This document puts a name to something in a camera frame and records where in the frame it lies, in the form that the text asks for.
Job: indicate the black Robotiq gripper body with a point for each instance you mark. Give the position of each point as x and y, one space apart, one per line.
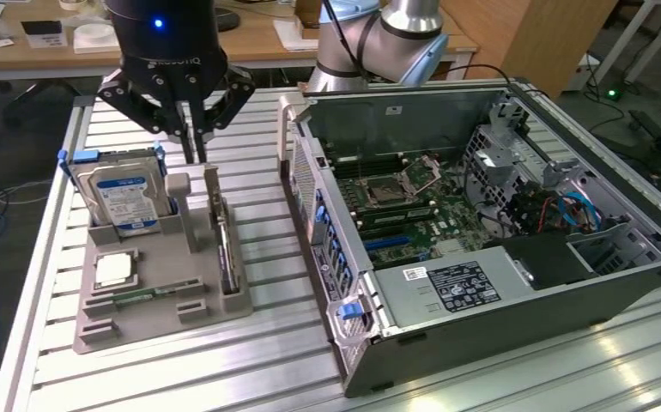
162 43

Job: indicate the graphics card with fan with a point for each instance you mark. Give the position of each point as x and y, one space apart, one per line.
225 249

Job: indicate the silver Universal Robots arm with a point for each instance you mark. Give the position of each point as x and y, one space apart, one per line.
397 38

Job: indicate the white tape roll box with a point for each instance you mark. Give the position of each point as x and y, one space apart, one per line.
95 38

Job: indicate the black round lamp base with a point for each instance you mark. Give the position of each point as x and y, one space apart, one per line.
229 21

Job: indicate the wooden desk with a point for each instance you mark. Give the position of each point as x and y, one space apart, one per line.
260 47

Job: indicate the white paper stack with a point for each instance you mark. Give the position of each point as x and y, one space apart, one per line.
292 36

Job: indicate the beige tape roll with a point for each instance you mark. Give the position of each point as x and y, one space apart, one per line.
71 4

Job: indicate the hard disk in blue carrier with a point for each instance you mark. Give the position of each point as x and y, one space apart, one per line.
122 197

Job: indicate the black and white box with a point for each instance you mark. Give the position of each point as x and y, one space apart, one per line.
45 33

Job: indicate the black chair base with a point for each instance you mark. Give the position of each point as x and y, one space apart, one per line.
25 101

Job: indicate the brown cardboard box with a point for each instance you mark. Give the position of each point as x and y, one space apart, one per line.
306 13

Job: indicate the CPU socket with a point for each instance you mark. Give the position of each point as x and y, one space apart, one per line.
385 191

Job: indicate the silver CPU chip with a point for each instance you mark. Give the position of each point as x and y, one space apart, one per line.
114 270

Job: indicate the metal socket cover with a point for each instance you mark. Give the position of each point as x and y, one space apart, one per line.
420 169

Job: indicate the grey plastic parts rack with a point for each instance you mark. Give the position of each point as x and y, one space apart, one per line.
180 274

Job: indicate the installed RAM stick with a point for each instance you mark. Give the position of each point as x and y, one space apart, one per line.
392 216

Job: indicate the green RAM stick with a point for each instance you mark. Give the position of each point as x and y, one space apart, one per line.
151 294

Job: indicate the blue expansion slot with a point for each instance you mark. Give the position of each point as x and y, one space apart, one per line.
388 242

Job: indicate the green motherboard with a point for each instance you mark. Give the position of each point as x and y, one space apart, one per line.
444 223

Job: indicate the metal disk bay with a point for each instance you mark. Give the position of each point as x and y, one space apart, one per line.
495 163

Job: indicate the blue case latch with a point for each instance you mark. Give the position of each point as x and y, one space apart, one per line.
348 311

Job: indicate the wooden cabinet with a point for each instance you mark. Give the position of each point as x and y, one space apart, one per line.
552 43

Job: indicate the grey power supply unit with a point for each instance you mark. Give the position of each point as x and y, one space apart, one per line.
455 287

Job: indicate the green light device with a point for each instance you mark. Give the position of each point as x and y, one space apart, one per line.
612 92

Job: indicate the open grey PC case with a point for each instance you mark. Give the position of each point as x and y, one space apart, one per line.
477 343

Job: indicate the white table frame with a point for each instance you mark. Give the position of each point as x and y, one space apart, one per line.
655 26

